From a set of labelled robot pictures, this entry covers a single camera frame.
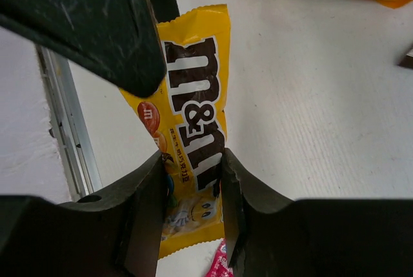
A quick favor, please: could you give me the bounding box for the yellow M&M packet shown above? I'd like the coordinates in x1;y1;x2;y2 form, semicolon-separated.
123;5;230;258

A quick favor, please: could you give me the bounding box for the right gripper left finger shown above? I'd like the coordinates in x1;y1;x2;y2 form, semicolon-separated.
1;0;179;98

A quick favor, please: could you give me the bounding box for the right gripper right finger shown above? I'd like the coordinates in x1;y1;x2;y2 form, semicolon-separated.
221;150;412;276

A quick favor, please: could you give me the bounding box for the pink candy packet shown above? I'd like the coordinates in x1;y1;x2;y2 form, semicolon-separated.
205;240;234;277

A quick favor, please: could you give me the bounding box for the aluminium table rail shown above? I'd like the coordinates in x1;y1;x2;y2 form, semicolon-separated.
35;45;103;201

